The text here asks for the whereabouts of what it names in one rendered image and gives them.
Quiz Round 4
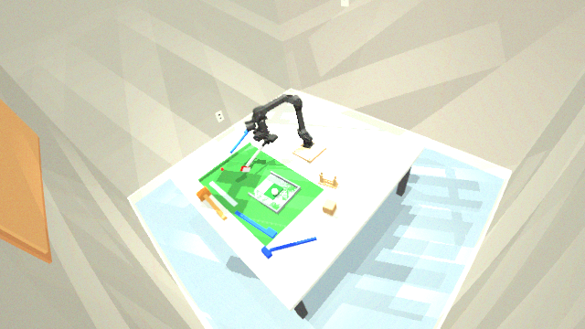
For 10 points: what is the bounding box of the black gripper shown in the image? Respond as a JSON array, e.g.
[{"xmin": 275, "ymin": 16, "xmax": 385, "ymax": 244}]
[{"xmin": 252, "ymin": 125, "xmax": 278, "ymax": 145}]

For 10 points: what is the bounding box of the white flat bar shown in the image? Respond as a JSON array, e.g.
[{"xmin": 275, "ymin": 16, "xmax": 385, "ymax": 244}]
[{"xmin": 209, "ymin": 181, "xmax": 238, "ymax": 207}]

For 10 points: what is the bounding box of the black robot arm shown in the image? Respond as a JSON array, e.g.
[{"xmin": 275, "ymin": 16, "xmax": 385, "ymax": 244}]
[{"xmin": 244, "ymin": 94, "xmax": 314, "ymax": 149}]

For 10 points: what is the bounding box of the green flat mat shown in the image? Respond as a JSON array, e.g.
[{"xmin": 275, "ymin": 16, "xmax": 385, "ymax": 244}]
[{"xmin": 200, "ymin": 144, "xmax": 324, "ymax": 247}]

